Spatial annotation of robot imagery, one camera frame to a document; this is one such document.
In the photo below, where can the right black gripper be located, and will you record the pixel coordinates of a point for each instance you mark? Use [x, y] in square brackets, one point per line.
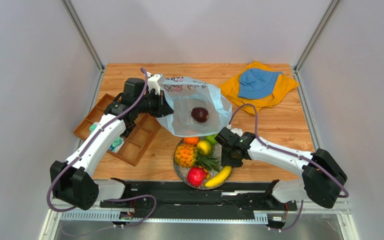
[230, 158]

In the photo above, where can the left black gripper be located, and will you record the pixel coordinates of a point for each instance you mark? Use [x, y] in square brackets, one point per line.
[163, 108]

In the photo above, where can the green apple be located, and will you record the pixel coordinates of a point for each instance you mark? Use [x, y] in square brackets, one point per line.
[211, 139]

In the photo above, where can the yellow banana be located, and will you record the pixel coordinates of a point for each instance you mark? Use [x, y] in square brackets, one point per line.
[219, 178]

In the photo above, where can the light blue plastic bag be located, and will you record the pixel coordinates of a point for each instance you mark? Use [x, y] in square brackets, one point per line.
[185, 93]

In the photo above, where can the dark purple fruit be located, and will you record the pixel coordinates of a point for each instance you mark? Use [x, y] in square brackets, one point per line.
[200, 114]

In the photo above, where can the red apple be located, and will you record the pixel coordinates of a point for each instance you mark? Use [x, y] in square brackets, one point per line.
[196, 176]

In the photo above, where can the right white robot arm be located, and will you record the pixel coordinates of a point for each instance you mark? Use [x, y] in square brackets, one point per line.
[320, 178]

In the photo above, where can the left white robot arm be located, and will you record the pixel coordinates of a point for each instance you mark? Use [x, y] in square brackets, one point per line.
[71, 180]

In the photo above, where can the yellow green lemon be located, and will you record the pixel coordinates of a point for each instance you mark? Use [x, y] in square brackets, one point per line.
[204, 147]

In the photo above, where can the brown wooden divided tray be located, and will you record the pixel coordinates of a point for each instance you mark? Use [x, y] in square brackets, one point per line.
[134, 145]

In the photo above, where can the orange fruit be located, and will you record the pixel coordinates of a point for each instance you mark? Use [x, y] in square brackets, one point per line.
[191, 140]

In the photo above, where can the orange pineapple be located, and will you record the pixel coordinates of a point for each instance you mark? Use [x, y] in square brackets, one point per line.
[188, 156]

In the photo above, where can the teal sock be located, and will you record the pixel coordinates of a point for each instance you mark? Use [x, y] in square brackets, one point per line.
[116, 144]

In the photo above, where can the speckled ceramic plate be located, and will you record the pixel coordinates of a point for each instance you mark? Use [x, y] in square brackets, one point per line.
[182, 171]

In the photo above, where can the blue bucket hat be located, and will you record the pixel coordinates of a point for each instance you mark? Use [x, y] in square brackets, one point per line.
[255, 83]

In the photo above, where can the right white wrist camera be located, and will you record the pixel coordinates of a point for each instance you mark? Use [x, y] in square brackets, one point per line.
[234, 130]

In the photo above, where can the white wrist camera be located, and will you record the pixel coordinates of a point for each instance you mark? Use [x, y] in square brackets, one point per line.
[234, 130]
[154, 83]

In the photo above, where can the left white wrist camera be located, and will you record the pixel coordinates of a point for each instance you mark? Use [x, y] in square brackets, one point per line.
[154, 83]

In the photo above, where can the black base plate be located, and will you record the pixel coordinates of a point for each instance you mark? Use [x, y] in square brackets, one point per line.
[177, 200]

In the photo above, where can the aluminium frame rail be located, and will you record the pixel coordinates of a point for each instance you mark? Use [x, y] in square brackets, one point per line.
[76, 20]

